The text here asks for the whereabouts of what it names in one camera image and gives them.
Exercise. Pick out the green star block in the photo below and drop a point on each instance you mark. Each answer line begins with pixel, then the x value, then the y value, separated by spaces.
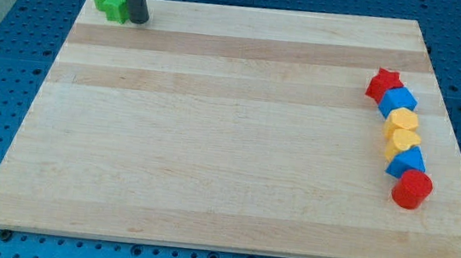
pixel 116 10

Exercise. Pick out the red star block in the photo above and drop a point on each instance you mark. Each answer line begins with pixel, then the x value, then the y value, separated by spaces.
pixel 382 82

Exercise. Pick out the yellow heart block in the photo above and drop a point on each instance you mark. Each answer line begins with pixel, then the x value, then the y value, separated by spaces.
pixel 400 141

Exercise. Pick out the wooden board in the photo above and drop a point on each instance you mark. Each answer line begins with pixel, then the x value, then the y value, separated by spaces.
pixel 235 129

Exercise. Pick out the blue cube block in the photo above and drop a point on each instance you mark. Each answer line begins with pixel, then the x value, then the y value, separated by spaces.
pixel 396 98

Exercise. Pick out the yellow hexagon block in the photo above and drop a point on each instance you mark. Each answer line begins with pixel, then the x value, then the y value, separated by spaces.
pixel 400 118

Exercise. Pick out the red cylinder block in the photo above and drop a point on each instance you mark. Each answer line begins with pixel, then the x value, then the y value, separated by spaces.
pixel 412 189

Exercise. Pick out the blue triangle block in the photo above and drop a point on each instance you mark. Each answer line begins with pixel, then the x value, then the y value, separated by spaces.
pixel 407 160

